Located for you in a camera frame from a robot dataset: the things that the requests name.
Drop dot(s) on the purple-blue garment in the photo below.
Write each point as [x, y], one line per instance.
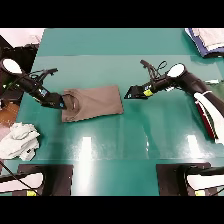
[200, 48]

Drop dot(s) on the folded white garment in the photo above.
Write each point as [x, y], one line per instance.
[213, 37]

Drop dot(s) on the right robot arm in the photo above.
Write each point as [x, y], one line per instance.
[196, 86]

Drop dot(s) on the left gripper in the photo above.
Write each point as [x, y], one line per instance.
[56, 100]

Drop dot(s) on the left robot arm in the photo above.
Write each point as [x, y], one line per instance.
[28, 83]

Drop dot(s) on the brown T-shirt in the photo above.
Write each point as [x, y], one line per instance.
[96, 103]

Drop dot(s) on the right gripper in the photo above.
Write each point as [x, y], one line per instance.
[141, 92]

